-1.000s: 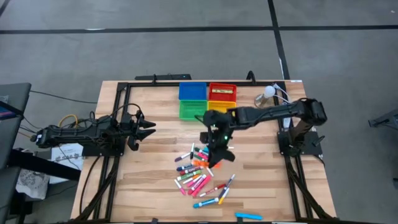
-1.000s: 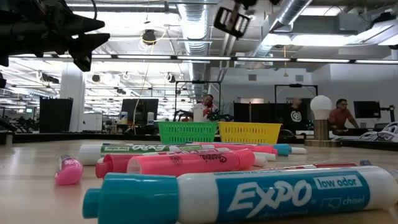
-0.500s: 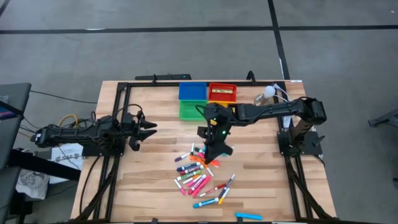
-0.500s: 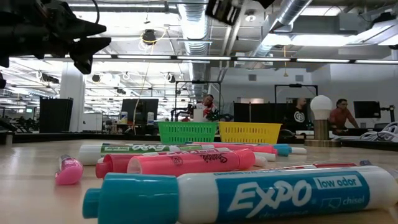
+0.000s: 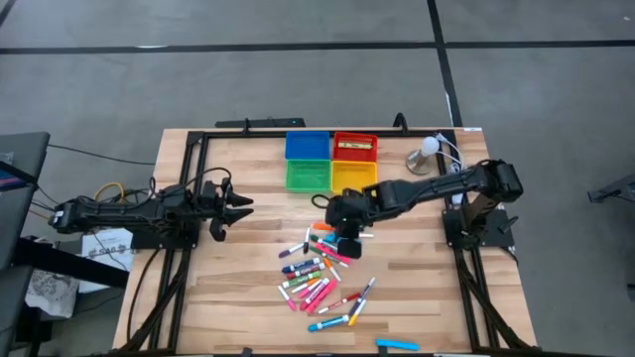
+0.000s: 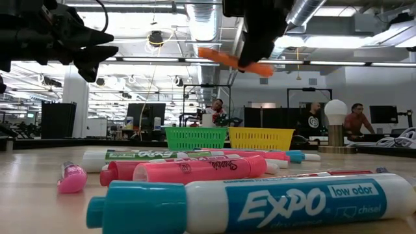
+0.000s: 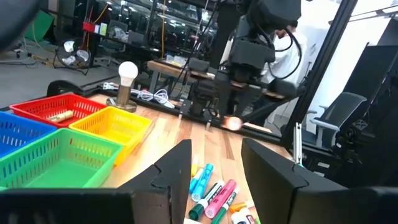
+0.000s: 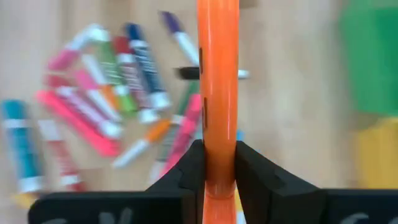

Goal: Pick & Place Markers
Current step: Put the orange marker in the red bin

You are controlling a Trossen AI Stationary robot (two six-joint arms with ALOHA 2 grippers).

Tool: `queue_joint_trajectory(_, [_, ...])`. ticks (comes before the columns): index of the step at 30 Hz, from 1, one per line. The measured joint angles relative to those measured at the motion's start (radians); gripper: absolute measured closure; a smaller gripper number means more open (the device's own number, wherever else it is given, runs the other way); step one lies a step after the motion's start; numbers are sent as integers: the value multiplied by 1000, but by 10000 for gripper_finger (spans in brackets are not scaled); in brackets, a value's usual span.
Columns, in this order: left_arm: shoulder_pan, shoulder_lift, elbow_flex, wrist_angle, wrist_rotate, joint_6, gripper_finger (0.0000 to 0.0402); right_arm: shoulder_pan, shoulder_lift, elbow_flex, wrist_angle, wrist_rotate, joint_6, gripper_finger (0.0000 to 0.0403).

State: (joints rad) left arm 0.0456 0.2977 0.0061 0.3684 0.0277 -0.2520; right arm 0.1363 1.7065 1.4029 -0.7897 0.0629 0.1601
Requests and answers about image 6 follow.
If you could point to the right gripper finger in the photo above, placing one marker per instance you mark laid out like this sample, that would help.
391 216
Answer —
274 32
252 42

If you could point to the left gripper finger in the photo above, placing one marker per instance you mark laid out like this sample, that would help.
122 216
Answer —
96 37
91 57

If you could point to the orange highlighter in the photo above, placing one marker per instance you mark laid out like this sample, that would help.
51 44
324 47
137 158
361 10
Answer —
221 58

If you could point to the green Expo marker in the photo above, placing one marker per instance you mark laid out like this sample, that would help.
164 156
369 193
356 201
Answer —
130 155

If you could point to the pink highlighter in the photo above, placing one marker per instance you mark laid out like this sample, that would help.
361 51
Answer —
260 154
201 170

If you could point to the pink cap white marker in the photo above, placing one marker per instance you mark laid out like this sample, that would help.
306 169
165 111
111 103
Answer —
117 172

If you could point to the pink thin marker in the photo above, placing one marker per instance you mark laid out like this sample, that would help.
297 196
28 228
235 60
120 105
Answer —
73 178

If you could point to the red thin marker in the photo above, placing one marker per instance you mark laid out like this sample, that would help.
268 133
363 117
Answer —
341 172

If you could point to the teal Expo marker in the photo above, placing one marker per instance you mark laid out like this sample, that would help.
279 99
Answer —
260 208

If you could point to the navy thin marker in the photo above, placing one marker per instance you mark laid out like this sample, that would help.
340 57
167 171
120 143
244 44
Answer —
382 170

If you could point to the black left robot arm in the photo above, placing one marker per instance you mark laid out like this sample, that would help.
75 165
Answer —
9 39

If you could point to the long ceiling light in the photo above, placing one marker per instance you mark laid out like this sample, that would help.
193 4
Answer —
149 59
338 63

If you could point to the black partition panel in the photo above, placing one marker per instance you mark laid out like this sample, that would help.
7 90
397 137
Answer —
269 117
58 120

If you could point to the white bottle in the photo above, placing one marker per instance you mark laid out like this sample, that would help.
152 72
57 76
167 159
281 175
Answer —
129 123
157 123

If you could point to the black monitor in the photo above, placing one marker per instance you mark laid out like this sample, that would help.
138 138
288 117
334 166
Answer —
146 113
383 113

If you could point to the yellow plastic basket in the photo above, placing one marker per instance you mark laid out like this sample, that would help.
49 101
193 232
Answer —
260 138

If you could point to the white bulb lamp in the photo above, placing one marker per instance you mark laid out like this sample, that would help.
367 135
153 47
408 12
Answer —
335 112

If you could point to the green plastic basket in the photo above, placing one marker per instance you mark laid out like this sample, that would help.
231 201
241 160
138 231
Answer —
195 138

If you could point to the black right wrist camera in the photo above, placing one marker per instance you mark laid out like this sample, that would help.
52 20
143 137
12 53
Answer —
234 8

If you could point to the silver ventilation duct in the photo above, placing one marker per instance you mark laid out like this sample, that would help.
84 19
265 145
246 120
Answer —
304 11
203 32

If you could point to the black ceiling camera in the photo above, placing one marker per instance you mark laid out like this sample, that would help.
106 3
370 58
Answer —
156 38

